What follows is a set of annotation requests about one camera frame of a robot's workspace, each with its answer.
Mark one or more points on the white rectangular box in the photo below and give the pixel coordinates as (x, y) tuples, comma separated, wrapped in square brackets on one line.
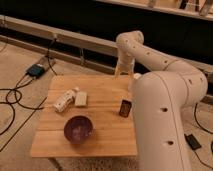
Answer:
[(81, 99)]

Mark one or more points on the black adapter right floor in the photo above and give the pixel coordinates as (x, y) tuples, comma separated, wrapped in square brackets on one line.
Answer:
[(192, 142)]

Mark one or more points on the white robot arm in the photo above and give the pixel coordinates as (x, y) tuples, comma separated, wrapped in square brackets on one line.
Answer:
[(162, 85)]

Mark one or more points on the white plastic bottle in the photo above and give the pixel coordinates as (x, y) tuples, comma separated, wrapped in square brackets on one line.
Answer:
[(65, 99)]

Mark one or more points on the wooden side table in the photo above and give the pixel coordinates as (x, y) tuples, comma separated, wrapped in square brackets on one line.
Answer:
[(112, 134)]

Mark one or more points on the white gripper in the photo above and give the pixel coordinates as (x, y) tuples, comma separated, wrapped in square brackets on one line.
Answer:
[(125, 64)]

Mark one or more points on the purple bowl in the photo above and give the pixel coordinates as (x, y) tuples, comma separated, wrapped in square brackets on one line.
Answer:
[(78, 129)]

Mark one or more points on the dark eraser block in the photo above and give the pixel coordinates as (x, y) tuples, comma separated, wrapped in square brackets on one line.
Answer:
[(125, 108)]

